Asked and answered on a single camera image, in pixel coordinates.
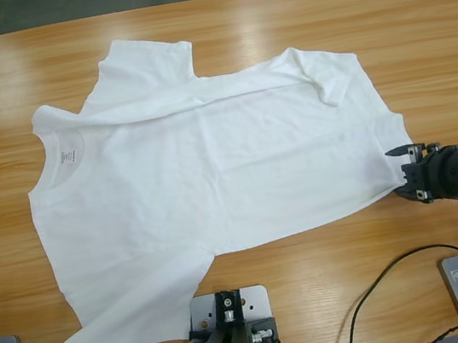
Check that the white t-shirt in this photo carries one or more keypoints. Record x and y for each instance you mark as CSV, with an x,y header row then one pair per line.
x,y
210,161

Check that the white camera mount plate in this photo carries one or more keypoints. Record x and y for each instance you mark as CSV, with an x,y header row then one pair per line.
x,y
257,301

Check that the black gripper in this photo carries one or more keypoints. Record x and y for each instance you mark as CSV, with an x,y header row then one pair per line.
x,y
440,174

